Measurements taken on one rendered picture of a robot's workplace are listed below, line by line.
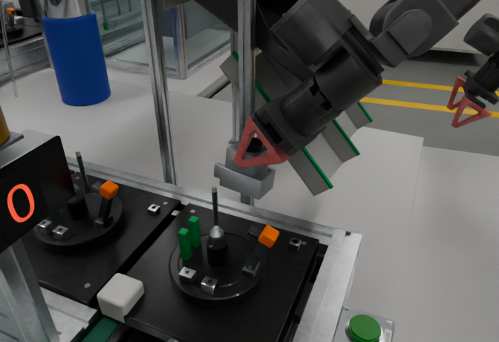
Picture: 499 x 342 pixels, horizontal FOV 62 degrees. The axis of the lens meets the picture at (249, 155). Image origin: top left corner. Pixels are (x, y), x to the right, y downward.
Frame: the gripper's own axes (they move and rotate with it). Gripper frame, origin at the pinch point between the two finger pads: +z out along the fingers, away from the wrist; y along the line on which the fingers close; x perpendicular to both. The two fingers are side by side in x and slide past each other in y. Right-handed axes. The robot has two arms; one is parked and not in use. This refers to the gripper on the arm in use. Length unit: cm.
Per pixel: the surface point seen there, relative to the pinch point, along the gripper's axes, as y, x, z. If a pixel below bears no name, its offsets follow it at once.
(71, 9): -41, -67, 48
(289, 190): -34.3, 10.4, 21.0
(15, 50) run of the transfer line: -50, -86, 92
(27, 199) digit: 26.0, -8.0, 4.4
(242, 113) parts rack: -12.2, -6.7, 4.8
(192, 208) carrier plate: -5.9, 0.9, 20.8
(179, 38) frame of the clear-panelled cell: -74, -51, 46
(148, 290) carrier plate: 11.3, 6.7, 19.4
